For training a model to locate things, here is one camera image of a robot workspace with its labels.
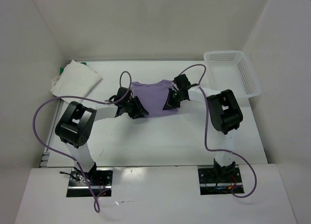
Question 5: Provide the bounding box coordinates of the white plastic basket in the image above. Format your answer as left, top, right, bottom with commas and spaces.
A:
204, 51, 262, 99

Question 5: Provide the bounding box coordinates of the green t shirt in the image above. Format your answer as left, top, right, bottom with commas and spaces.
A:
59, 62, 87, 75

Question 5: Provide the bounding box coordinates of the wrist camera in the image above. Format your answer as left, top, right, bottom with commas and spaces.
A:
173, 74, 198, 90
108, 87, 132, 105

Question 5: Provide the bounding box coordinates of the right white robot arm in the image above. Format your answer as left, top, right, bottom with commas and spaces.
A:
163, 84, 243, 182

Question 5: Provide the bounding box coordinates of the lavender t shirt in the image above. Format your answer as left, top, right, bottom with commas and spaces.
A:
131, 80, 178, 118

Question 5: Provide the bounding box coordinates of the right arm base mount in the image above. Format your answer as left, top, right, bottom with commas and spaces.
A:
198, 166, 244, 195

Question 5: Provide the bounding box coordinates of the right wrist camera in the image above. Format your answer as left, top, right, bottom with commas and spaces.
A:
173, 74, 198, 90

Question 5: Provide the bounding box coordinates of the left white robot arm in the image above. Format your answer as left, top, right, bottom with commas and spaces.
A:
55, 94, 149, 185

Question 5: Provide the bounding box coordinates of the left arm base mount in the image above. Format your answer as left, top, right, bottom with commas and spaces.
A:
65, 168, 113, 198

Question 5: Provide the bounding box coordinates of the white t shirt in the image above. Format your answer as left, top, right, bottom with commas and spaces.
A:
51, 60, 102, 97

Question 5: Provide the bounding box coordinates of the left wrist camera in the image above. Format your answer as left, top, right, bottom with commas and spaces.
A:
108, 87, 132, 105

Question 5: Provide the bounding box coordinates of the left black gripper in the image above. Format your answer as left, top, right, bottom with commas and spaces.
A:
123, 96, 148, 120

